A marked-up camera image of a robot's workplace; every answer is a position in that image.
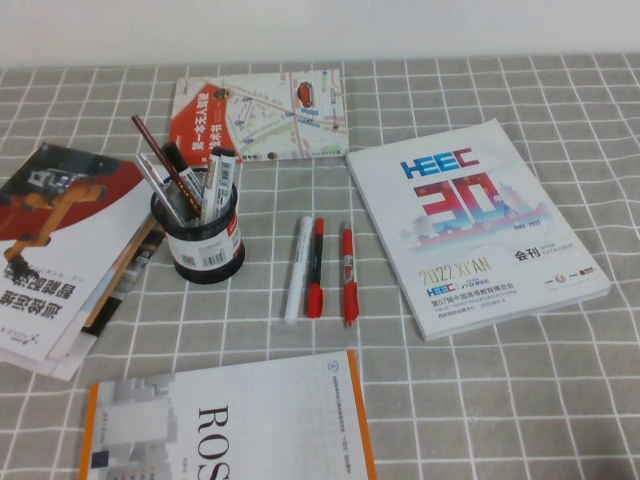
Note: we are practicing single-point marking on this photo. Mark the grey pen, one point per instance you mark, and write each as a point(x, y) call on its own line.
point(155, 182)

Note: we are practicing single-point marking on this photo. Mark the red pen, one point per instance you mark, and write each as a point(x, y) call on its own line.
point(349, 270)

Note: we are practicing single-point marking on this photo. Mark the black mesh pen holder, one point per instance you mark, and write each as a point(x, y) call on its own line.
point(210, 250)

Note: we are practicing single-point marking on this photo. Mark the all white marker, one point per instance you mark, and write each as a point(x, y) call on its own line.
point(299, 270)

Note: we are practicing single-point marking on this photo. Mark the red black marker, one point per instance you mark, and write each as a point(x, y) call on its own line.
point(315, 300)

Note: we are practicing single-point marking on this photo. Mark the white marker black cap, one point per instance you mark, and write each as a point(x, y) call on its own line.
point(226, 172)
point(180, 167)
point(212, 175)

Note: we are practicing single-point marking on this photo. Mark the red map cover book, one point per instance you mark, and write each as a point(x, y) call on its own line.
point(270, 115)

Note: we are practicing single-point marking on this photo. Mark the white HEEC show catalogue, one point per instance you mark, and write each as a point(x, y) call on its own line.
point(475, 235)

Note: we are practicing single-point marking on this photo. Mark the dark red pencil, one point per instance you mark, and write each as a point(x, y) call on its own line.
point(160, 155)

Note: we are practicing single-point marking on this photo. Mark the orange edged ROS book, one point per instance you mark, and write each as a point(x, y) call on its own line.
point(250, 425)

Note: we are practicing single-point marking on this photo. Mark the grey white checked tablecloth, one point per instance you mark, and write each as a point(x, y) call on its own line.
point(500, 400)

